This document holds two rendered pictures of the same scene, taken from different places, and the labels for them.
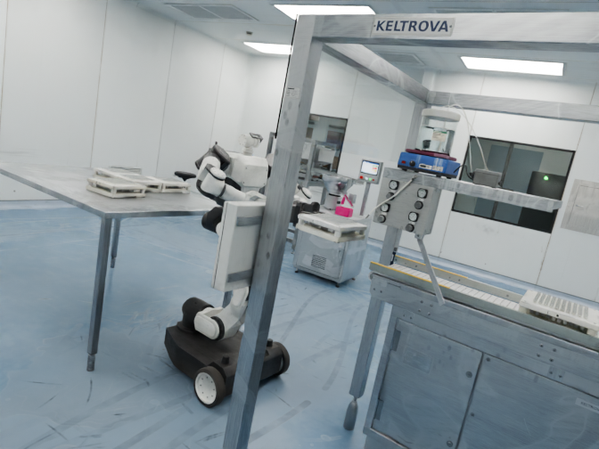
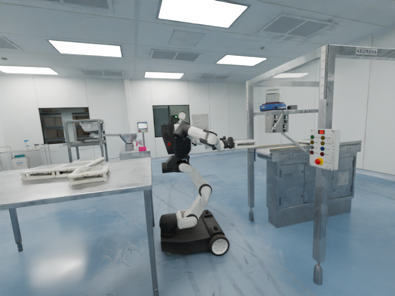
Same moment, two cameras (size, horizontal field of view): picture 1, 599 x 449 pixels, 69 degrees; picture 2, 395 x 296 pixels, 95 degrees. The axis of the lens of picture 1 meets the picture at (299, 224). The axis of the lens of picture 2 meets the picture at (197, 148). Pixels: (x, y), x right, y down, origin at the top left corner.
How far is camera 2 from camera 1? 1.95 m
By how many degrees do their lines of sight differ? 47
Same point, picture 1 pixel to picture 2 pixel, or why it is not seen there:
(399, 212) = (280, 126)
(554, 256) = not seen: hidden behind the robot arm
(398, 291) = (281, 155)
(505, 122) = (163, 98)
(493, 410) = (310, 178)
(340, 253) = not seen: hidden behind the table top
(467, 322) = (303, 154)
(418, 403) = (291, 189)
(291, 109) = (331, 85)
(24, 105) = not seen: outside the picture
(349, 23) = (348, 49)
